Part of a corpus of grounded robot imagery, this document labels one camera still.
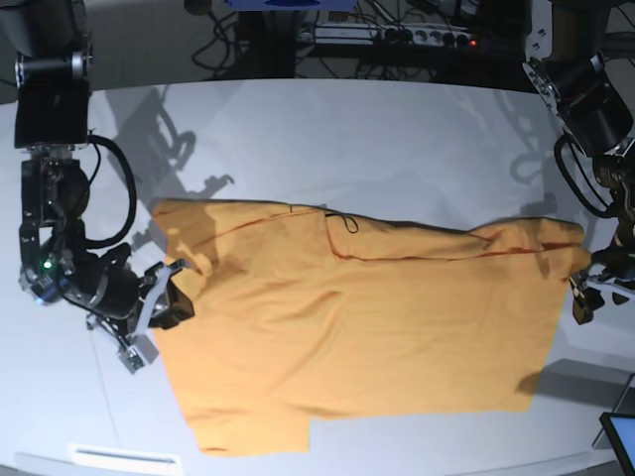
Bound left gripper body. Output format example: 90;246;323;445
591;245;634;288

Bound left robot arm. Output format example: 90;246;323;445
523;1;634;324

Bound orange T-shirt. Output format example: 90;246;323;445
152;200;589;457

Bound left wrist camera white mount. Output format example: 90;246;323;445
570;264;634;302

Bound tablet on stand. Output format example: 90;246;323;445
592;374;634;476

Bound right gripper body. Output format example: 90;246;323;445
59;250;143;323

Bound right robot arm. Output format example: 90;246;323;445
1;1;193;336

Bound white power strip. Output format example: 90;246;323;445
298;22;480;50

